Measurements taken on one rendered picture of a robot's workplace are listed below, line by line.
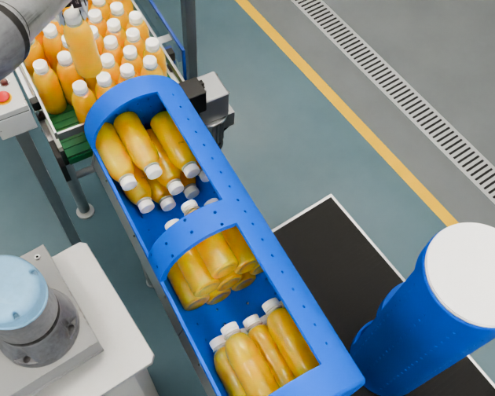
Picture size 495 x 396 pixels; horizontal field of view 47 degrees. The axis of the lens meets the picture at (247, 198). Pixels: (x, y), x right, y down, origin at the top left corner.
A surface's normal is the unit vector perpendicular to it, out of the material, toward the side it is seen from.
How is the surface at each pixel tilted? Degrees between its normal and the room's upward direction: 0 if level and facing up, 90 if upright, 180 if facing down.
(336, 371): 28
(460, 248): 0
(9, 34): 64
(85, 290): 0
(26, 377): 1
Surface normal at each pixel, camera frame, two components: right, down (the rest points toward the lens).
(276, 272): 0.48, -0.63
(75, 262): 0.05, -0.49
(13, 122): 0.48, 0.78
